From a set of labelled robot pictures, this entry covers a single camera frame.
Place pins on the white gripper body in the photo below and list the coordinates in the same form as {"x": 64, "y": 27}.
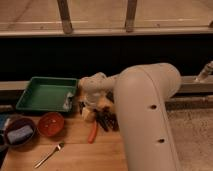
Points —
{"x": 90, "y": 102}

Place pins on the black handled brush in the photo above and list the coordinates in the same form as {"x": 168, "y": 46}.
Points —
{"x": 101, "y": 121}

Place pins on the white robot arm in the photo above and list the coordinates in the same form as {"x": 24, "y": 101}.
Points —
{"x": 140, "y": 93}

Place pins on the white rag in tray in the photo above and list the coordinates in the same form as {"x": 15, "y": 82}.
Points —
{"x": 68, "y": 101}

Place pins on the dark grape bunch toy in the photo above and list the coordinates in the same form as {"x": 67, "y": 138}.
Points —
{"x": 112, "y": 121}

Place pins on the orange carrot toy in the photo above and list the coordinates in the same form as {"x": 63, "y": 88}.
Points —
{"x": 93, "y": 133}

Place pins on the red bowl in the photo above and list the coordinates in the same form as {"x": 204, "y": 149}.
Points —
{"x": 50, "y": 124}

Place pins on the green plastic tray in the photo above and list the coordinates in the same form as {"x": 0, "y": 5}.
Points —
{"x": 44, "y": 94}

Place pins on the metal fork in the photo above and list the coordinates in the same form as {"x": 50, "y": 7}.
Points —
{"x": 46, "y": 157}

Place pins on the dark brown bowl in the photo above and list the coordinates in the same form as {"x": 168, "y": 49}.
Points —
{"x": 16, "y": 124}

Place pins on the grey sponge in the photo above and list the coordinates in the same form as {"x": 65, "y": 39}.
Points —
{"x": 19, "y": 135}

